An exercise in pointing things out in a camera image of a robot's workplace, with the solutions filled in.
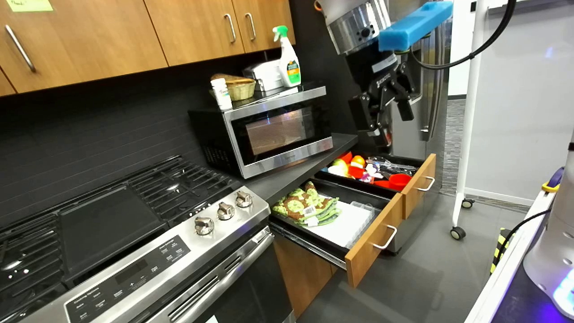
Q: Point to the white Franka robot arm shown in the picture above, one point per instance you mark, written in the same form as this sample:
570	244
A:
351	27

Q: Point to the yellow sticky note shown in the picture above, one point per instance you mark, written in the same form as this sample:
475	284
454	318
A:
28	4

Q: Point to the wooden drawer with toys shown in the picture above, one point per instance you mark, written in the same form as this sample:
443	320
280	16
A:
418	190

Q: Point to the small red measuring cup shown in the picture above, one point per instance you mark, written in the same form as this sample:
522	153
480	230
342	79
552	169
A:
357	172

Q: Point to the white robot base table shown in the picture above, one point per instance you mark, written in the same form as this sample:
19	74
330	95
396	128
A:
495	298

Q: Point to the white liner sheet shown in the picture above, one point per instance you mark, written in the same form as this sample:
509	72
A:
349	226

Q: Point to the artichoke print oven mitt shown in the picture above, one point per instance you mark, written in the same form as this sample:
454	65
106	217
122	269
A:
323	207

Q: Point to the yellow blue clamp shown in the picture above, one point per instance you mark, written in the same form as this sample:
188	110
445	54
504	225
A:
550	187

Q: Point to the red plastic toy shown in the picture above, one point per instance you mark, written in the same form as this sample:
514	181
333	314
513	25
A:
346	156

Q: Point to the wooden cabinet door with note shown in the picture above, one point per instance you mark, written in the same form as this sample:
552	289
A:
89	36

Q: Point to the white purple toy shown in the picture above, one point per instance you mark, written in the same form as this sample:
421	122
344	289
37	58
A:
371	171

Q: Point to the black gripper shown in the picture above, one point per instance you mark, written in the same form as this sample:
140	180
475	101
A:
373	68

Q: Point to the white rolling board stand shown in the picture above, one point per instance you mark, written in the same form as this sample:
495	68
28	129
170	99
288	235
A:
513	119

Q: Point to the blue wrist camera cover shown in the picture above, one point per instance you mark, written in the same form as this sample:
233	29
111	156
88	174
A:
414	25

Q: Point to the woven basket bowl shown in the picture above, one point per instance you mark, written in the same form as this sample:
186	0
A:
240	88

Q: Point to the stainless black microwave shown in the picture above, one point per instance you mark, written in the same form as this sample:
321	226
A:
280	135

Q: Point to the stainless gas stove range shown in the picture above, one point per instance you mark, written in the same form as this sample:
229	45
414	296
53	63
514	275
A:
118	239

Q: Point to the wooden lower cabinet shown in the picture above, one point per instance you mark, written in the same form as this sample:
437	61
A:
297	275

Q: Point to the large red measuring cup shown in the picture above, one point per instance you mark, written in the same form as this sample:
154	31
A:
396	180

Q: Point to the white green spray bottle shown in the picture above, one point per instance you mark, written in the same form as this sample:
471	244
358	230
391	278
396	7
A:
290	68

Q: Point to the yellow black hazard tape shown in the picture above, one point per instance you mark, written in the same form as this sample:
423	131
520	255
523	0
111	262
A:
498	251

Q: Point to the wooden upper cabinet door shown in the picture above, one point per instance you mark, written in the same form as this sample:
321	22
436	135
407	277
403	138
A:
5	83
190	29
262	11

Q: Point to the silver stove knob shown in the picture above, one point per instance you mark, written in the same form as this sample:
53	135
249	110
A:
224	210
202	225
242	199

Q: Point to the wooden drawer with white liner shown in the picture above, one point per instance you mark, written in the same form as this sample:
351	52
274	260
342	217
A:
373	251

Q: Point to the stainless steel refrigerator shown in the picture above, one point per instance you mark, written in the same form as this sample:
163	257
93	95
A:
439	90

